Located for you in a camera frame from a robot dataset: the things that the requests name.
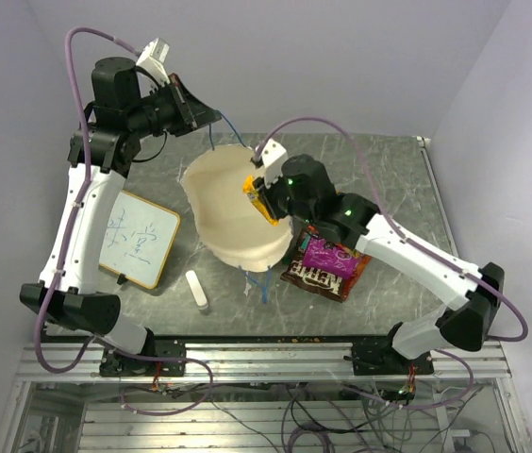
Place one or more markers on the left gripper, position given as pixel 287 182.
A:
pixel 191 111

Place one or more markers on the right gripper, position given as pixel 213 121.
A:
pixel 269 193

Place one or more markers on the yellow M&M candy bag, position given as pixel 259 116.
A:
pixel 252 194

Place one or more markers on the checkered paper bag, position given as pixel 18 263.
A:
pixel 225 220

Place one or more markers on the purple candy bag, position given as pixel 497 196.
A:
pixel 328 257

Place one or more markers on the dark brown snack bag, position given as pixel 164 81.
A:
pixel 310 280

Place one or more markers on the red Doritos chip bag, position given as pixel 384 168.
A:
pixel 350 282

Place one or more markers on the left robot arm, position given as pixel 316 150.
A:
pixel 132 99

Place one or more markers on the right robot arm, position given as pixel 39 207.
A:
pixel 299 187

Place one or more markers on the white marker eraser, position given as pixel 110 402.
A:
pixel 197 291

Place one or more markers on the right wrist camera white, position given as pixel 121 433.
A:
pixel 271 155

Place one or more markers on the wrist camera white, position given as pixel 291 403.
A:
pixel 152 60
pixel 271 155

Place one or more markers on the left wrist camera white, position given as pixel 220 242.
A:
pixel 152 60

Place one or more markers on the small whiteboard orange frame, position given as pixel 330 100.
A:
pixel 138 239

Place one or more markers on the aluminium rail frame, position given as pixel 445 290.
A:
pixel 268 363

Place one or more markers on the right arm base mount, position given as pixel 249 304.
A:
pixel 373 356

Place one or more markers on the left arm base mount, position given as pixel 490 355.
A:
pixel 160 357

